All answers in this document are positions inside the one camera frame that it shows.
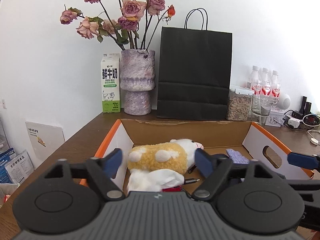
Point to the green white milk carton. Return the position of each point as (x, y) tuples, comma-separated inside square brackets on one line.
[(110, 83)]

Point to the clear drinking glass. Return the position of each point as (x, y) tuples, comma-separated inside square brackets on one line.
[(260, 108)]

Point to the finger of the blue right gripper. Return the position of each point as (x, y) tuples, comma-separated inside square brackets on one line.
[(309, 162)]

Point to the white tissue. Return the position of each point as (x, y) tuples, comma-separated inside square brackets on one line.
[(155, 181)]

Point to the water bottle red label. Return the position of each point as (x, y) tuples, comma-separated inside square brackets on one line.
[(275, 89), (266, 83), (254, 80)]

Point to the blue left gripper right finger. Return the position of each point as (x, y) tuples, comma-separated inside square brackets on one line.
[(205, 162)]

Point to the dried rose bouquet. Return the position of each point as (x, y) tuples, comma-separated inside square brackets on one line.
[(126, 22)]

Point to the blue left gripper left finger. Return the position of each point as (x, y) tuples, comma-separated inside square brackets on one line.
[(111, 163)]

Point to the black paper bag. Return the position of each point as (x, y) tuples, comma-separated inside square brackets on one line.
[(194, 73)]

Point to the purple ceramic vase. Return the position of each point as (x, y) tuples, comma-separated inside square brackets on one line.
[(137, 80)]

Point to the clear jar of seeds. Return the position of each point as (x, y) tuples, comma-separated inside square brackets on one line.
[(239, 103)]

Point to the purple fabric pouch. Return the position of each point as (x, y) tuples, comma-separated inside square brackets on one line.
[(237, 157)]

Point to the white power adapter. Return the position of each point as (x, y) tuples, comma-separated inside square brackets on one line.
[(294, 122)]

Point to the yellow white plush toy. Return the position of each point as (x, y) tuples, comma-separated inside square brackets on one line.
[(177, 155)]

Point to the white round speaker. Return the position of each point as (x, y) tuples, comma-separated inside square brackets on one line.
[(284, 101)]

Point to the white board with label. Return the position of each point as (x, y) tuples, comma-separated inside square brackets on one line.
[(45, 139)]

